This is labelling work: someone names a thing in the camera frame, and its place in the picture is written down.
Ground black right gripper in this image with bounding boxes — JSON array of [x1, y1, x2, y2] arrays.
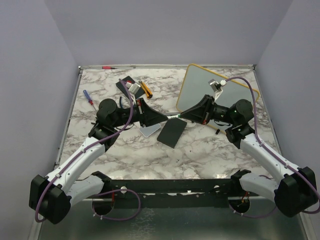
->
[[181, 94, 237, 125]]

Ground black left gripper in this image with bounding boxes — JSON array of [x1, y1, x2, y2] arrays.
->
[[112, 98, 169, 128]]

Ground white green whiteboard marker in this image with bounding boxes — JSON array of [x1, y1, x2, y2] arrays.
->
[[167, 114, 180, 120]]

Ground yellow framed whiteboard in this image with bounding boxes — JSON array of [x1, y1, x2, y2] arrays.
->
[[175, 63, 261, 136]]

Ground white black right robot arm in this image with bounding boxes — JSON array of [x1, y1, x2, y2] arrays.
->
[[180, 94, 320, 217]]

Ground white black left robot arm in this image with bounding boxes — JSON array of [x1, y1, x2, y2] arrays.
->
[[29, 98, 168, 224]]

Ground white grey rectangular eraser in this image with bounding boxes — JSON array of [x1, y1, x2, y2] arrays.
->
[[139, 123, 161, 138]]

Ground yellow black utility knife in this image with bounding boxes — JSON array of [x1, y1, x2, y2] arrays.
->
[[139, 80, 153, 99]]

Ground small dark grey foam block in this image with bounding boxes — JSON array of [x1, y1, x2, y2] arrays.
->
[[116, 76, 139, 95]]

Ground large dark grey foam block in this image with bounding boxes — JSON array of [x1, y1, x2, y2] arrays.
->
[[157, 118, 187, 149]]

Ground blue red screwdriver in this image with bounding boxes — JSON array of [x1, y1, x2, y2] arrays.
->
[[83, 90, 97, 111]]

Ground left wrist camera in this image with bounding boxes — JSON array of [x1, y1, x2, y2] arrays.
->
[[124, 81, 145, 102]]

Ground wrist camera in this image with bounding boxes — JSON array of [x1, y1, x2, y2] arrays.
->
[[208, 79, 227, 101], [124, 81, 145, 102]]

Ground blue handled pliers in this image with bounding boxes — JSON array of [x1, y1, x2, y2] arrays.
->
[[119, 96, 124, 109]]

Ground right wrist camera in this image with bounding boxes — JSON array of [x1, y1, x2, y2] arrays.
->
[[208, 79, 227, 101]]

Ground red marker on rail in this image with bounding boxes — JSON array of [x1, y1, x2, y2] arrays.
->
[[101, 65, 117, 70]]

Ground black front mounting rail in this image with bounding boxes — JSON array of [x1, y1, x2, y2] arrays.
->
[[91, 171, 245, 209]]

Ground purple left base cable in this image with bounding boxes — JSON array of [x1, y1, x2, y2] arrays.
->
[[92, 188, 142, 222]]

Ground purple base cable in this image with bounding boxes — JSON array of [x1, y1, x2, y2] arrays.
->
[[92, 188, 142, 222], [231, 204, 278, 220]]

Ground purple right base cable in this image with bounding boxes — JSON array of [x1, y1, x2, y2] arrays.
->
[[231, 204, 278, 220]]

